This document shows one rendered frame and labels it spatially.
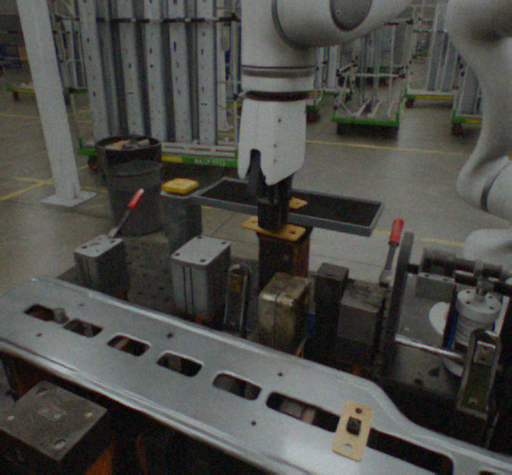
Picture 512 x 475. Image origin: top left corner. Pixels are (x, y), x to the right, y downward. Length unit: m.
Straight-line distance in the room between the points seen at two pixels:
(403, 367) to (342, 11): 0.57
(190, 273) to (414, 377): 0.41
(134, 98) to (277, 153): 4.64
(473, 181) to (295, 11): 0.68
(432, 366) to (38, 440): 0.59
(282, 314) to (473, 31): 0.57
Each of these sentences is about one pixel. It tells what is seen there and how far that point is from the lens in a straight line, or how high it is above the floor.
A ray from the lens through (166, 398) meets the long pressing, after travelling 0.66.
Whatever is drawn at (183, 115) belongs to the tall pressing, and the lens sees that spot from 4.85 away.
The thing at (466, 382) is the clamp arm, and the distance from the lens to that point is 0.70.
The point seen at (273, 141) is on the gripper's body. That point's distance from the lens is 0.48.
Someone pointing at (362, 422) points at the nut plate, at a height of 1.00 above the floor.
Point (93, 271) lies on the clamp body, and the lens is 0.93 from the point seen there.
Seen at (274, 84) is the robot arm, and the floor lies 1.42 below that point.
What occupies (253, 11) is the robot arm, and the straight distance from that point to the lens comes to 0.48.
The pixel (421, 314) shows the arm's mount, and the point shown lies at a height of 0.80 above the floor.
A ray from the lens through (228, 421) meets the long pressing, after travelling 0.62.
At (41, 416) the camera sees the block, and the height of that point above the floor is 1.03.
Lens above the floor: 1.48
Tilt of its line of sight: 24 degrees down
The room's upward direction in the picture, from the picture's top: straight up
